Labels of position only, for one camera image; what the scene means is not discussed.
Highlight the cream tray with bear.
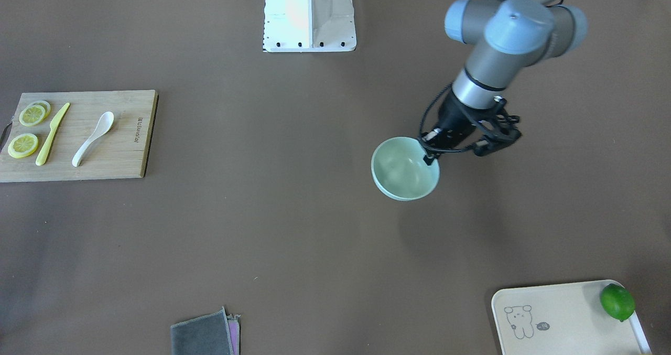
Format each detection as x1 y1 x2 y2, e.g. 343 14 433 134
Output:
491 280 652 354

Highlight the lemon slice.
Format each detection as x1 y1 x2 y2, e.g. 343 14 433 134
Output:
7 133 39 159
29 100 52 117
19 104 47 126

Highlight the pink folded cloth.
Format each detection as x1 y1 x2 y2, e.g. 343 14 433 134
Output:
226 315 241 355

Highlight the white ceramic spoon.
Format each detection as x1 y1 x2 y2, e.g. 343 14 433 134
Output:
70 111 115 168

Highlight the back lemon slice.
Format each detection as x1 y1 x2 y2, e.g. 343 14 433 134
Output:
29 100 52 117

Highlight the light green bowl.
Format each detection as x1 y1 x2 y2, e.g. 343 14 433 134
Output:
371 137 440 201

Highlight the wooden cutting board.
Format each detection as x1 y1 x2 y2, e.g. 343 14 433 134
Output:
1 90 158 182

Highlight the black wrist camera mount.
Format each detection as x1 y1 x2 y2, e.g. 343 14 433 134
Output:
467 95 522 157

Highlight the lower lemon slice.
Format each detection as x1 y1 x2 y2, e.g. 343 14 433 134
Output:
7 133 39 159

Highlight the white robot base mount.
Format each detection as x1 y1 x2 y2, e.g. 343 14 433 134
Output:
262 0 357 52

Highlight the upper lemon slice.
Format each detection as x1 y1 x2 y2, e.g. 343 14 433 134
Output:
19 104 47 126

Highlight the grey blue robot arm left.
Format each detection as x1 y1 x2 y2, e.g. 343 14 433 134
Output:
417 0 589 166

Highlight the grey folded cloth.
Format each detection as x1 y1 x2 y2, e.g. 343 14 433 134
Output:
170 307 232 354

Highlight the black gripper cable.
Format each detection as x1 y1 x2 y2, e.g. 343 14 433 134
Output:
418 82 453 142

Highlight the green lime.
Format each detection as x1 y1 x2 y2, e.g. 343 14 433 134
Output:
600 283 636 322

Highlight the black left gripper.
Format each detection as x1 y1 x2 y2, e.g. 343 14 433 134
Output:
421 88 497 166

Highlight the yellow plastic knife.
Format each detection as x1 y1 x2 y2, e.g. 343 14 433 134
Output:
35 102 70 166

